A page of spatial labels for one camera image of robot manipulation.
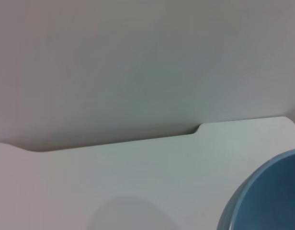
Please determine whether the blue bowl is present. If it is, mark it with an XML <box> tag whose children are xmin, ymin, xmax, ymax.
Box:
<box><xmin>216</xmin><ymin>148</ymin><xmax>295</xmax><ymax>230</ymax></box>

